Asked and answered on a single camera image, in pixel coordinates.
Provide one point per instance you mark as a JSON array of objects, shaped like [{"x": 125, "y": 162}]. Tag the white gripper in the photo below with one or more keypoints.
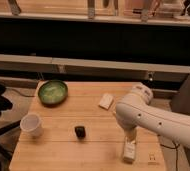
[{"x": 131, "y": 135}]

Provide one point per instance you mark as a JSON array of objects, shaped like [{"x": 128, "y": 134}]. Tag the black eraser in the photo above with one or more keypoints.
[{"x": 80, "y": 131}]

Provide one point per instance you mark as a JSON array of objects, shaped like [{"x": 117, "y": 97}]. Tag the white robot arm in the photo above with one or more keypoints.
[{"x": 134, "y": 109}]

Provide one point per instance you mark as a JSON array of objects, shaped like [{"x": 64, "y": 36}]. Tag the white squeeze bottle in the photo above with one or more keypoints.
[{"x": 129, "y": 151}]

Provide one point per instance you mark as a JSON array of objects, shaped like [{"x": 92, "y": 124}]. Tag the white sponge block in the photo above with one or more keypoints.
[{"x": 106, "y": 101}]

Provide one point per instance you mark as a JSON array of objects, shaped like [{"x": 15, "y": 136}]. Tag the green bowl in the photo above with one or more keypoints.
[{"x": 53, "y": 92}]

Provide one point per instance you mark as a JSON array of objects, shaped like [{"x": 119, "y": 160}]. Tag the white paper cup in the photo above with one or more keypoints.
[{"x": 31, "y": 124}]

